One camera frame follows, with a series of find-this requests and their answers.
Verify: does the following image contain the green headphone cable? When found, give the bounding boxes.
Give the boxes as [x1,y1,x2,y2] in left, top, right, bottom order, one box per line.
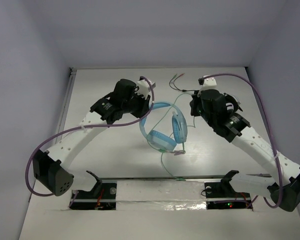
[152,92,203,182]

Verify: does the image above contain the light blue headphones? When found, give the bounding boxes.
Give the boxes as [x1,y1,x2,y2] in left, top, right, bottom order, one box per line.
[139,101,188,155]

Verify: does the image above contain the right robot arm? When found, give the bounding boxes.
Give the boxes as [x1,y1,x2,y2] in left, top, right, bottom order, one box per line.
[189,89,300,212]

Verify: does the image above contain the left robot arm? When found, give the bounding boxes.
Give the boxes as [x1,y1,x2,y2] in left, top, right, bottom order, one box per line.
[26,76,156,197]

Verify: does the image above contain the black white headphones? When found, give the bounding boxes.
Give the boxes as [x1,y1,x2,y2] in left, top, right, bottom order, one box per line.
[223,93,243,113]

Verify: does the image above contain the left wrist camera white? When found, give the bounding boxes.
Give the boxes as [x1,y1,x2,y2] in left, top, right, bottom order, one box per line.
[135,77,156,99]

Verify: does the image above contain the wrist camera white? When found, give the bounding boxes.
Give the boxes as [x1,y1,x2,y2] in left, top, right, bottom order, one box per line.
[135,77,156,99]
[197,76,217,96]

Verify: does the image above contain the black headphone cable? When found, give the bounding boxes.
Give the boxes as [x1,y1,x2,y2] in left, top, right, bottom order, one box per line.
[169,72,197,95]

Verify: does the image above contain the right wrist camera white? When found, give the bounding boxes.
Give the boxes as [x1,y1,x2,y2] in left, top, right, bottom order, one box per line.
[197,76,217,96]

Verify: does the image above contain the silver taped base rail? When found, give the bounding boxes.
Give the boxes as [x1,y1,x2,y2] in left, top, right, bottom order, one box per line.
[64,174,256,212]

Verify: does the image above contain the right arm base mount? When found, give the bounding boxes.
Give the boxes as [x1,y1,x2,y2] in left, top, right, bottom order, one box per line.
[200,170,253,210]

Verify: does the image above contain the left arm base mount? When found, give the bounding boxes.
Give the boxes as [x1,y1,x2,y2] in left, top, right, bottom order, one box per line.
[68,170,117,211]

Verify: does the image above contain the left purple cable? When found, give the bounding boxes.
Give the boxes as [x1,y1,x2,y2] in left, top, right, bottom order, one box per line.
[25,76,156,198]

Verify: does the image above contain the purple cable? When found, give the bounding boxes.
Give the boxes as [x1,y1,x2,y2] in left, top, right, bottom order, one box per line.
[202,72,285,210]
[25,76,156,198]

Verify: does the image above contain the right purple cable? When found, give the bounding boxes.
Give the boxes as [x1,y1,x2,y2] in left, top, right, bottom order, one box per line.
[202,72,285,210]

